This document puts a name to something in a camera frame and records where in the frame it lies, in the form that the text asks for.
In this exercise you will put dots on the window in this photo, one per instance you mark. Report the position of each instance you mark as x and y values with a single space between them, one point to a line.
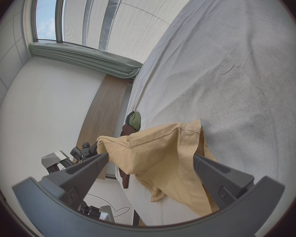
125 16

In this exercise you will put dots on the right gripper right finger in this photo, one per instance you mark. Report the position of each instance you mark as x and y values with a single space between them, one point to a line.
222 181

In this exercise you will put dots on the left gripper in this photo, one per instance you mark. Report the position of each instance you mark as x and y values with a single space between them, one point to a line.
93 147

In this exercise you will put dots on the dark brown garment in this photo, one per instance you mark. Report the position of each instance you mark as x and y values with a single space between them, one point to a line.
124 179

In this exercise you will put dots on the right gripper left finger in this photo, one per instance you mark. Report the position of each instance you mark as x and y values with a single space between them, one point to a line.
74 181

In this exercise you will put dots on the green garment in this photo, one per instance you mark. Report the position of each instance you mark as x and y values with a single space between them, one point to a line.
136 120

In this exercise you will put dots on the bed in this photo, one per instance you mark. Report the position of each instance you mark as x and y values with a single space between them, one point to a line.
224 83

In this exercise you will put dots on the tan shorts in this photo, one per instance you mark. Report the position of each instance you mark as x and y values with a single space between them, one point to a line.
162 157

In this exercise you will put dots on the grey-green curtain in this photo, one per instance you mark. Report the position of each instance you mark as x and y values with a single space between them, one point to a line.
88 58

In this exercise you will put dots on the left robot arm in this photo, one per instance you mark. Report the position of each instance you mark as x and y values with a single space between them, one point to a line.
55 158

